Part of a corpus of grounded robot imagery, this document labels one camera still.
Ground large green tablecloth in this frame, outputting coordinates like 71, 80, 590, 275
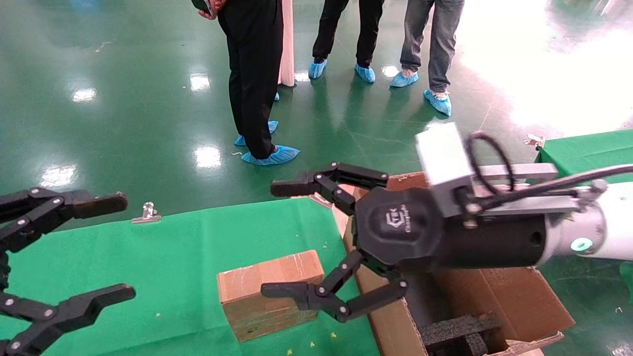
0, 198, 381, 356

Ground person in pale pink skirt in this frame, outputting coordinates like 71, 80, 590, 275
277, 0, 297, 89

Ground black foam insert block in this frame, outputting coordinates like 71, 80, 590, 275
419, 312, 502, 356

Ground large open cardboard carton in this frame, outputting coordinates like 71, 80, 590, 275
332, 172, 577, 356

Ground small brown cardboard box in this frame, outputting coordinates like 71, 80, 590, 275
218, 250, 325, 343

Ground person in wide black trousers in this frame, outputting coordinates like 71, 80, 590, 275
191, 0, 285, 160

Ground person in grey jeans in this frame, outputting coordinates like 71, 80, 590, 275
400, 0, 465, 93

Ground silver camera mount bracket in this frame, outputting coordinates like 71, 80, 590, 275
460, 162, 606, 218

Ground green side table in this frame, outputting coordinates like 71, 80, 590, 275
535, 130, 633, 186

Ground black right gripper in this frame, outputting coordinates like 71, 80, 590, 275
261, 162, 547, 323

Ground person in slim black trousers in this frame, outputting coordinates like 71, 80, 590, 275
312, 0, 385, 67

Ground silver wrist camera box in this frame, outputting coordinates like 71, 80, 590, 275
415, 123, 478, 218

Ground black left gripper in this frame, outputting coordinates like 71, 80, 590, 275
0, 187, 136, 356

